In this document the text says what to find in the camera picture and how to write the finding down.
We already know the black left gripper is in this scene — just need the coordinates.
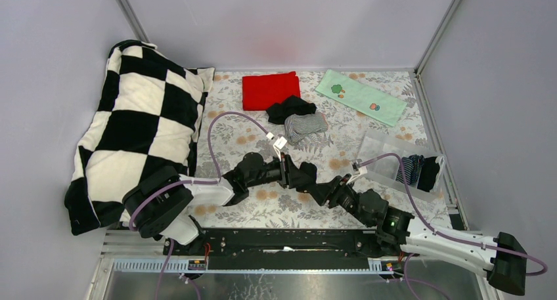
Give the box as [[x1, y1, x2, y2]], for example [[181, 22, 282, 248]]
[[246, 152, 313, 189]]

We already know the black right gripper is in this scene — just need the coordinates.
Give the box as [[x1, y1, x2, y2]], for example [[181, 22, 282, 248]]
[[304, 174, 372, 227]]

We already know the black underwear beige waistband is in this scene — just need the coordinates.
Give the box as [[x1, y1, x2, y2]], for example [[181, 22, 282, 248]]
[[296, 161, 317, 192]]

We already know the grey striped underwear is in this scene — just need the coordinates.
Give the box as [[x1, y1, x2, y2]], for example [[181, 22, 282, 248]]
[[284, 112, 328, 145]]

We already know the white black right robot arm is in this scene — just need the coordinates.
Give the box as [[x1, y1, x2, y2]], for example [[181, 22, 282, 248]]
[[305, 175, 527, 296]]

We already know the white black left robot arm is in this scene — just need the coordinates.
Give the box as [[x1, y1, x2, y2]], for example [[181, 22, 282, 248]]
[[122, 152, 317, 255]]

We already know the navy striped rolled underwear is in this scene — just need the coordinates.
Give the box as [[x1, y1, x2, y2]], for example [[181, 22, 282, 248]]
[[395, 154, 425, 185]]

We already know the black rolled underwear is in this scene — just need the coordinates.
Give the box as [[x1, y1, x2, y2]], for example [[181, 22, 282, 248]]
[[417, 157, 441, 192]]

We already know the floral table cloth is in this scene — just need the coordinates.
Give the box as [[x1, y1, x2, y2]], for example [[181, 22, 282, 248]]
[[188, 71, 451, 229]]

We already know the clear plastic organizer box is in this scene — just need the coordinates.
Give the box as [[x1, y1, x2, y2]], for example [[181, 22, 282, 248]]
[[357, 129, 446, 202]]

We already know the black crumpled garment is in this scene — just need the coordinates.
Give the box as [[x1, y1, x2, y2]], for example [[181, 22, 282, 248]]
[[266, 95, 317, 125]]

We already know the red folded cloth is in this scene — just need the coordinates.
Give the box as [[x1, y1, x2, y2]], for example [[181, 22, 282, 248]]
[[242, 71, 301, 111]]

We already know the mint green printed cloth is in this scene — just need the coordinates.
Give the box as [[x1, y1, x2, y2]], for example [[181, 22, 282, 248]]
[[315, 70, 407, 127]]

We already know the black white checkered blanket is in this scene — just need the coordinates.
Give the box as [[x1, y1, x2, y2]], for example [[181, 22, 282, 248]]
[[64, 39, 215, 236]]

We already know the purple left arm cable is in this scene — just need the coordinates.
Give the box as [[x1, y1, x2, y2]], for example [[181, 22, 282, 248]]
[[128, 111, 279, 300]]

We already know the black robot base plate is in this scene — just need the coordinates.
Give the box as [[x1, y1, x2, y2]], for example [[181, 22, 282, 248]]
[[163, 227, 411, 257]]

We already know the aluminium frame rail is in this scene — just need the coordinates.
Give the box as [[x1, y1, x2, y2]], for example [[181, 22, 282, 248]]
[[86, 228, 502, 299]]

